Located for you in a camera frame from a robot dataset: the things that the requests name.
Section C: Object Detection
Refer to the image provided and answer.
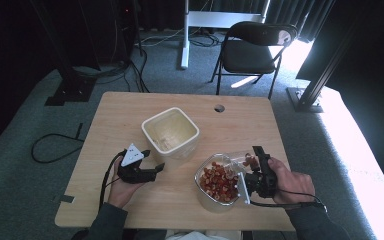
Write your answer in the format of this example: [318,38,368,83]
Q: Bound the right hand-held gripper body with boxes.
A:
[238,158,279,205]

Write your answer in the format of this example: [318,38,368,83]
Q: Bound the person's right hand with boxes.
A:
[267,157,316,205]

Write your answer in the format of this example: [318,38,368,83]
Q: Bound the bundle of black cables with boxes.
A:
[72,19,152,94]

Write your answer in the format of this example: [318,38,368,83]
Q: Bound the person's left hand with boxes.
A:
[107,157,148,210]

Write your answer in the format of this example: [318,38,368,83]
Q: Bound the clear plastic container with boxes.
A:
[194,152,248,214]

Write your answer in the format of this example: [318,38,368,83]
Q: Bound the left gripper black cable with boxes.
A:
[98,150,128,212]

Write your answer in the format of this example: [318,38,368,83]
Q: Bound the black metal stand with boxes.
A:
[29,0,98,107]
[285,0,364,114]

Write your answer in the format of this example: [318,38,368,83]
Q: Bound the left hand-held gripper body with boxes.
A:
[117,143,158,185]

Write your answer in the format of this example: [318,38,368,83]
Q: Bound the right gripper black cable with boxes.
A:
[249,188,328,213]

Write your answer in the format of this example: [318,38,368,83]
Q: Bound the dark curtain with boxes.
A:
[135,0,337,44]

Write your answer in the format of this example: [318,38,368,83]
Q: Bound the black looped floor cable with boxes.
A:
[30,122,86,165]

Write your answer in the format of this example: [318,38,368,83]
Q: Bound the black equipment case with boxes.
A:
[76,0,138,65]

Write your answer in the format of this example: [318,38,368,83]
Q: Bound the pile of red snack pieces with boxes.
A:
[198,161,241,203]

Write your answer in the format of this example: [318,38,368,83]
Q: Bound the grey tape piece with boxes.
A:
[52,194,76,205]

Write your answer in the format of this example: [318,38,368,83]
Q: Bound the white square container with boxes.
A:
[141,106,201,159]

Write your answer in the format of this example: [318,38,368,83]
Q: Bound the white cloth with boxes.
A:
[164,229,245,240]

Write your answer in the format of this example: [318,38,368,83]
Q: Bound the white floor cable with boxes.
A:
[135,27,185,48]

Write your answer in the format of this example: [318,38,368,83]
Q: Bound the black folding chair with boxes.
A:
[209,20,299,100]

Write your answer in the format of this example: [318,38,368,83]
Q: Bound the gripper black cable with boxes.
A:
[98,150,128,212]
[249,188,328,213]

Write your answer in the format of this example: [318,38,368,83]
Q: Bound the white desk frame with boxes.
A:
[180,0,272,70]

